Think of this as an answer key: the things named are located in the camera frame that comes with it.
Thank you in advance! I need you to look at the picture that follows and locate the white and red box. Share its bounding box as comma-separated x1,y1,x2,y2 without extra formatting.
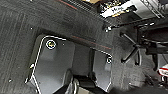
159,63,168,80

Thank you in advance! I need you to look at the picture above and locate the black office chair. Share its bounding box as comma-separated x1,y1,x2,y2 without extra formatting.
103,16,168,73

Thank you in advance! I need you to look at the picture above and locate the thick grey robot limb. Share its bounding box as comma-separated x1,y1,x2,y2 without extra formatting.
53,68,101,94

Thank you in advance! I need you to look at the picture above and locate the white and black package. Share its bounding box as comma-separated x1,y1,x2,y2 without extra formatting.
99,0,138,18

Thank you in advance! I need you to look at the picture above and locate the tall brown box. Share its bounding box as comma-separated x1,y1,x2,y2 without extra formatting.
82,0,102,5

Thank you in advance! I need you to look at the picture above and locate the black wire shelf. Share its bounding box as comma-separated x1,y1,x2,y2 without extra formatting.
99,0,168,33

